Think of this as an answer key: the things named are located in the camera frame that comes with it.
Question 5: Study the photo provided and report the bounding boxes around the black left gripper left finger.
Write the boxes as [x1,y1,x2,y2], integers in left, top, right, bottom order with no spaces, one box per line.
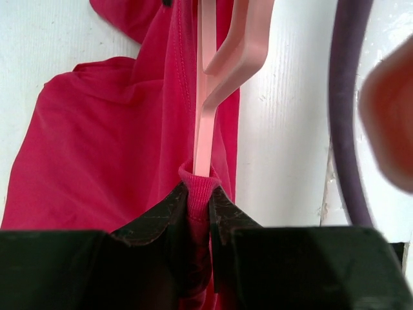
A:
[1,184,187,309]

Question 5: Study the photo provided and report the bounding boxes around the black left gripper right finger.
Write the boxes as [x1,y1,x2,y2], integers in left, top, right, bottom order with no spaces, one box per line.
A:
[209,188,412,309]

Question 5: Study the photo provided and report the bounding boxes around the pink red t shirt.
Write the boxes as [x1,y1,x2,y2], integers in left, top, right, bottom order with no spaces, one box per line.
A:
[1,1,239,309]

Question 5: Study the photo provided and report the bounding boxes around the pink hanger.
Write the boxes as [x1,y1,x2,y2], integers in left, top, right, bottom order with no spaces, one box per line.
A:
[358,37,412,193]
[193,0,274,177]

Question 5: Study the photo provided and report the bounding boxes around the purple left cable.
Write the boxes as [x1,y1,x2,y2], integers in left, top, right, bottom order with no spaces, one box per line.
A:
[328,0,377,229]

